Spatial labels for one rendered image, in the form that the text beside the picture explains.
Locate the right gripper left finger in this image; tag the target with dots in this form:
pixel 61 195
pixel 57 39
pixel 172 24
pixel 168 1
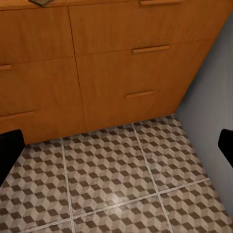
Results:
pixel 11 145

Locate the cabinet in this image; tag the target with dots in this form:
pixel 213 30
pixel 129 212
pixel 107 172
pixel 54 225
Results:
pixel 76 66

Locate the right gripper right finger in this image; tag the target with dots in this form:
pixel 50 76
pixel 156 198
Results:
pixel 225 144

